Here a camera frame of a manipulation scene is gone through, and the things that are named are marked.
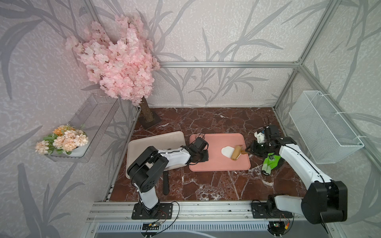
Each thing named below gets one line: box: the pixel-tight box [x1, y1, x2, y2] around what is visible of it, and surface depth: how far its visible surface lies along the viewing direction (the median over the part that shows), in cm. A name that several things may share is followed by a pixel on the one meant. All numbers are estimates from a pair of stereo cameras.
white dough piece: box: [221, 146, 235, 159], surface depth 97 cm
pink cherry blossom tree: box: [65, 14, 161, 123], surface depth 69 cm
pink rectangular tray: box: [189, 133, 252, 173], surface depth 93 cm
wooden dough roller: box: [231, 144, 248, 161], surface depth 92 cm
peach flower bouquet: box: [35, 124, 89, 155], surface depth 50 cm
